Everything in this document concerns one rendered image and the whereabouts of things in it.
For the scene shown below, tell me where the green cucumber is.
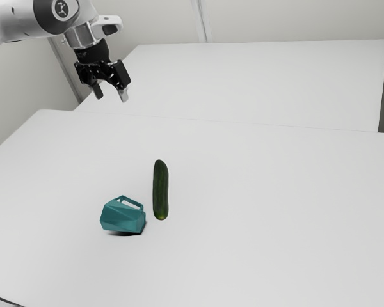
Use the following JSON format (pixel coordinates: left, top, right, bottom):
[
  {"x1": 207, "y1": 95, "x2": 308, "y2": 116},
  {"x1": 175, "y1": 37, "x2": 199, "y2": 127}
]
[{"x1": 152, "y1": 159, "x2": 171, "y2": 221}]

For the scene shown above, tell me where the teal faceted mug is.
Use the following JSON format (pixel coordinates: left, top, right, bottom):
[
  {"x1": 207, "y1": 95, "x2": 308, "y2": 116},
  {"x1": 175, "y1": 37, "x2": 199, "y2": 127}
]
[{"x1": 100, "y1": 194, "x2": 147, "y2": 236}]

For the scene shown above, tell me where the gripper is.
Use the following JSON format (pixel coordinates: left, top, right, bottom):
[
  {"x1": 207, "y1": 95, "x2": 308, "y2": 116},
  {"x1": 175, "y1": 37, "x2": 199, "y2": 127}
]
[{"x1": 72, "y1": 39, "x2": 131, "y2": 104}]

